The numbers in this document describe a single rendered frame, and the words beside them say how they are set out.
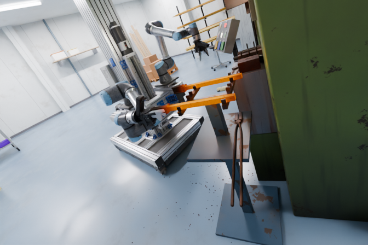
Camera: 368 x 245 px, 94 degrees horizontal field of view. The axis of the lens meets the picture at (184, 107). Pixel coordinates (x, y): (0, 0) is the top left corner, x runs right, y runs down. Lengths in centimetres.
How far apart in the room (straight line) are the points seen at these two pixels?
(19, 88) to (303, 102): 952
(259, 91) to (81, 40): 965
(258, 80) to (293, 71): 32
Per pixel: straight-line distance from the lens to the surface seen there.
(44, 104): 968
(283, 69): 82
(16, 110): 967
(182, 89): 106
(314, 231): 144
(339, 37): 83
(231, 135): 96
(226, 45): 167
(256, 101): 116
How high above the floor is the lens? 126
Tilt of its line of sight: 23 degrees down
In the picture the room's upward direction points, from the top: 23 degrees counter-clockwise
